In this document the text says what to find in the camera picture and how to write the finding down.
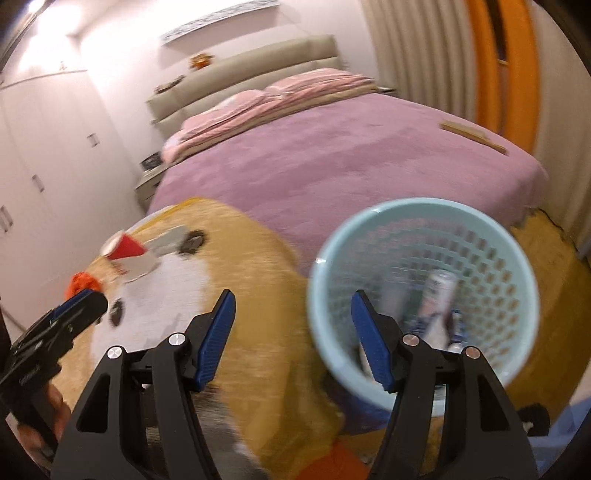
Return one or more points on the white wardrobe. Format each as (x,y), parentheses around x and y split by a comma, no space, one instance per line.
(67,185)

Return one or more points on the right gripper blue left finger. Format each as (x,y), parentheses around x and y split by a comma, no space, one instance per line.
(211,347)

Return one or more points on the white decorated wall shelf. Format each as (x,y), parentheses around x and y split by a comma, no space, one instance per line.
(217,16)

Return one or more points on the round panda rug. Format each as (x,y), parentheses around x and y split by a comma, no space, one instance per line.
(271,355)

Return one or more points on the pink pillow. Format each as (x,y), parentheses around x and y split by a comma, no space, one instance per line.
(224,111)
(312,78)

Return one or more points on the orange curtain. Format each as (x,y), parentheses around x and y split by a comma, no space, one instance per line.
(508,84)

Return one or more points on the dark object on headboard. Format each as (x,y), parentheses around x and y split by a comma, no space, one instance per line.
(168,85)

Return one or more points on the pink right pillow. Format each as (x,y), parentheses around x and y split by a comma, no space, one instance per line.
(312,78)

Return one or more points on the wooden bed brush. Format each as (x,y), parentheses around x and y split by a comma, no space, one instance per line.
(472,134)

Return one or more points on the beige padded headboard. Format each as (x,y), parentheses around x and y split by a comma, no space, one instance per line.
(255,69)

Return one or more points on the bed with purple cover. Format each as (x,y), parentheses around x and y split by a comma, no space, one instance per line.
(304,174)

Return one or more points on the white medicine box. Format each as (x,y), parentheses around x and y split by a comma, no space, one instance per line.
(396,297)

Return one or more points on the beige curtain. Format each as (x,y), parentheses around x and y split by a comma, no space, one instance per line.
(425,50)

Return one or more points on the red white paper cup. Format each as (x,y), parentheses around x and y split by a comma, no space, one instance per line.
(130,259)

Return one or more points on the person's left hand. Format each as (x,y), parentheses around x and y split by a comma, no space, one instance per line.
(31,436)

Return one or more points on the pink yogurt drink bottle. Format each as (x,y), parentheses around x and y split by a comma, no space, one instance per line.
(436,308)

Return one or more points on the pink left pillow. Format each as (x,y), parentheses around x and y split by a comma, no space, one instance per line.
(224,111)

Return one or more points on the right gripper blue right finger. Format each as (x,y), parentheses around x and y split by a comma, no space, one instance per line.
(377,351)

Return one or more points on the orange plastic bag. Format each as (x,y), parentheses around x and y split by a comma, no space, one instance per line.
(82,281)

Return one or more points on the light blue laundry basket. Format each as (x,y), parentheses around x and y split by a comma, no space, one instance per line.
(442,269)

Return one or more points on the grey bedside table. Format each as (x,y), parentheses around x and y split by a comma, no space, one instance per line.
(146,187)

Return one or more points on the orange plush toy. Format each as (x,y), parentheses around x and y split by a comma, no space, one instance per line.
(200,61)

